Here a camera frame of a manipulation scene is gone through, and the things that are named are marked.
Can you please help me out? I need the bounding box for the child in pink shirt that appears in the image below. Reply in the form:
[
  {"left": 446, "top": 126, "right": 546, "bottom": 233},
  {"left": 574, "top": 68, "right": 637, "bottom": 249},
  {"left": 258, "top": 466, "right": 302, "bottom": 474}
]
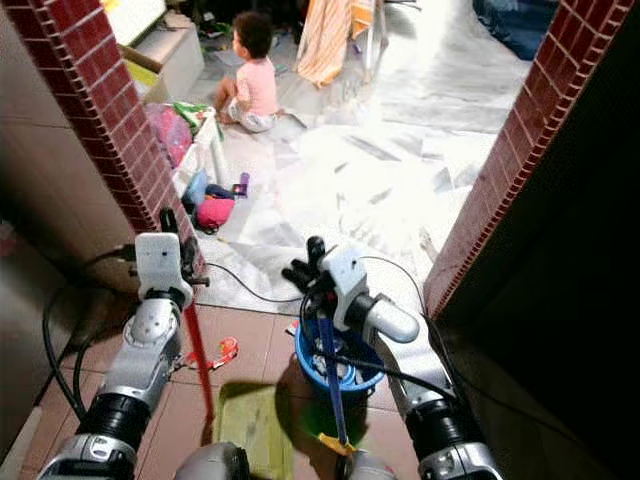
[{"left": 212, "top": 9, "right": 282, "bottom": 135}]

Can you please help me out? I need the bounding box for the blue plastic bucket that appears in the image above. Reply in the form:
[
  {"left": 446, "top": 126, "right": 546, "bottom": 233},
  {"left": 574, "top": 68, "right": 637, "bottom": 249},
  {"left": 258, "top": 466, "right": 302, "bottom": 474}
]
[{"left": 294, "top": 314, "right": 387, "bottom": 402}]

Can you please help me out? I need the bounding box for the light blue bag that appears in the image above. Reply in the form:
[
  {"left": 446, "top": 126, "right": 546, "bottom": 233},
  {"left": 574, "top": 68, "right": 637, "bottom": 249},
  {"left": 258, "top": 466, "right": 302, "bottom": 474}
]
[{"left": 184, "top": 167, "right": 212, "bottom": 207}]

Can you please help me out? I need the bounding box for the crumpled silver wrapper trash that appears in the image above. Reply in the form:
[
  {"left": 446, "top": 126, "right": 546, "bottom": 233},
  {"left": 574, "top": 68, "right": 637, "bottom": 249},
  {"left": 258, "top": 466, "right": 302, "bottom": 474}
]
[{"left": 308, "top": 345, "right": 361, "bottom": 388}]

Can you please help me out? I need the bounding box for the green cloth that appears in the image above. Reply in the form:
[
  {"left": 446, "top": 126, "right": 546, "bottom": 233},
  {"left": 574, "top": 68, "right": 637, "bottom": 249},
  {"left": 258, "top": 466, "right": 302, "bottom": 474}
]
[{"left": 174, "top": 99, "right": 213, "bottom": 127}]

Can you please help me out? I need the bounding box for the yellow-green dustpan with red handle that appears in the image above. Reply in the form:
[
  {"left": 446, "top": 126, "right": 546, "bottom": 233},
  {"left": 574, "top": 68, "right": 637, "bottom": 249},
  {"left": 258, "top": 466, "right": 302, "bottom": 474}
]
[{"left": 184, "top": 302, "right": 307, "bottom": 480}]

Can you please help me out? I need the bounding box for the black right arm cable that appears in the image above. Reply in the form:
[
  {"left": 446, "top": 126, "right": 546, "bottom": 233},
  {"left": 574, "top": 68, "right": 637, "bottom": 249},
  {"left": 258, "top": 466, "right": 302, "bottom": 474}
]
[{"left": 300, "top": 298, "right": 463, "bottom": 403}]

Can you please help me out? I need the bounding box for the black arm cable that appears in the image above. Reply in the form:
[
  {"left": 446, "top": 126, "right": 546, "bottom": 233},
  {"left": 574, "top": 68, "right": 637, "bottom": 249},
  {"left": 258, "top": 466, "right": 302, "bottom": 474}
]
[
  {"left": 42, "top": 248, "right": 139, "bottom": 421},
  {"left": 300, "top": 298, "right": 463, "bottom": 403}
]

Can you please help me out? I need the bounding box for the green broom with blue handle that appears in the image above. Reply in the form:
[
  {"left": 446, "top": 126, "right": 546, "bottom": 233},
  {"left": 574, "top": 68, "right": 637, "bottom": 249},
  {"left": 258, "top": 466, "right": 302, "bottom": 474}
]
[{"left": 312, "top": 312, "right": 362, "bottom": 462}]

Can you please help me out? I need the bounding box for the orange striped cloth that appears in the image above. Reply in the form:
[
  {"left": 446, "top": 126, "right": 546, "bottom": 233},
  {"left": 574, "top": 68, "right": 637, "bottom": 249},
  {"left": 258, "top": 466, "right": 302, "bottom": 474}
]
[{"left": 294, "top": 0, "right": 372, "bottom": 87}]

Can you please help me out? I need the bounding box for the grey robot left leg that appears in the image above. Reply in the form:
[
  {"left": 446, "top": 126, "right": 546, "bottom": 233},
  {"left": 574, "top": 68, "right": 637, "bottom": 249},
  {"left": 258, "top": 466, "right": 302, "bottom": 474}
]
[{"left": 171, "top": 442, "right": 252, "bottom": 480}]

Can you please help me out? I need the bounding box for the pink plastic bag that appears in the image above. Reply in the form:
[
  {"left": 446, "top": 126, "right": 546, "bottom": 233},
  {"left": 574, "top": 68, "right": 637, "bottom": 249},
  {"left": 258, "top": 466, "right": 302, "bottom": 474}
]
[{"left": 149, "top": 102, "right": 194, "bottom": 170}]

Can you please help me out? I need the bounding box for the thin black floor cable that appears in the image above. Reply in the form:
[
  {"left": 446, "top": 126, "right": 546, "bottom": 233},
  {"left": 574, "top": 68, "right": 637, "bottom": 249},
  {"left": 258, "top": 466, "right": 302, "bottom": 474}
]
[{"left": 204, "top": 261, "right": 307, "bottom": 307}]

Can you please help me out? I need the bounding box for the red and white wrapper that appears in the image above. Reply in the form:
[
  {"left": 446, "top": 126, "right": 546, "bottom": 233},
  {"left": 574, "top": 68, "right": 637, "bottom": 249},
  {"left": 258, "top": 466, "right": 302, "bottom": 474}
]
[{"left": 212, "top": 334, "right": 240, "bottom": 364}]

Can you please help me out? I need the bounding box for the cardboard box with yellow inside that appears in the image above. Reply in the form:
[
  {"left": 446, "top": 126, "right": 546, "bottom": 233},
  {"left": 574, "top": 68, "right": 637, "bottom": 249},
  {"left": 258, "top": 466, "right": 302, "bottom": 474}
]
[{"left": 124, "top": 44, "right": 163, "bottom": 97}]

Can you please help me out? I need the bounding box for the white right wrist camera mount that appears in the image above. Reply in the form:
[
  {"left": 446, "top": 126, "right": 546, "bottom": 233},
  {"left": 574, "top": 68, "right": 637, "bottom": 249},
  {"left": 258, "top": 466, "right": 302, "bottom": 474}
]
[{"left": 321, "top": 242, "right": 370, "bottom": 302}]

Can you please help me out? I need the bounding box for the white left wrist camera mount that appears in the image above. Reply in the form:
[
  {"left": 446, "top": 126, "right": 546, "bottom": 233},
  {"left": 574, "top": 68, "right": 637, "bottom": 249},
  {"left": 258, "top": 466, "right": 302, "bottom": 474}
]
[{"left": 135, "top": 232, "right": 187, "bottom": 298}]

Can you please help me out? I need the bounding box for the white low cabinet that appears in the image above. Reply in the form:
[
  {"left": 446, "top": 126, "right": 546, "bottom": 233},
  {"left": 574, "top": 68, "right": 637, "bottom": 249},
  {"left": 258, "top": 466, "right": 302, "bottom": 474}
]
[{"left": 134, "top": 19, "right": 207, "bottom": 102}]

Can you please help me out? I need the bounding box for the white plastic rack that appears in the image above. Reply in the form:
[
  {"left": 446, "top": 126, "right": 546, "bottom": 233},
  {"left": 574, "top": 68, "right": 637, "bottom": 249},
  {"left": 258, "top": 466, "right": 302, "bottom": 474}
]
[{"left": 174, "top": 104, "right": 230, "bottom": 192}]

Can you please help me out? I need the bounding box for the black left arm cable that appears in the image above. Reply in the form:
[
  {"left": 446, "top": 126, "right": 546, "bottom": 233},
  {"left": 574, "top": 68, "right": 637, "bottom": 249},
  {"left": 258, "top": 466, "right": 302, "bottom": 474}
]
[{"left": 42, "top": 248, "right": 139, "bottom": 421}]

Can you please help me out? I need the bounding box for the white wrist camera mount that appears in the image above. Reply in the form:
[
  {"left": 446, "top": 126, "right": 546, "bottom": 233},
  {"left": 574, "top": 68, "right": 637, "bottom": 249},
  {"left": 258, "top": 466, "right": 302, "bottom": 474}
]
[
  {"left": 321, "top": 242, "right": 370, "bottom": 302},
  {"left": 135, "top": 232, "right": 187, "bottom": 298}
]

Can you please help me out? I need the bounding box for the dark blue cushion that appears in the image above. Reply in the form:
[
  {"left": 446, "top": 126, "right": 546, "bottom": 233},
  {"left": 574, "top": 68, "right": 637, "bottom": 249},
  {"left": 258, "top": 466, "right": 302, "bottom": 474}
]
[{"left": 472, "top": 0, "right": 557, "bottom": 60}]

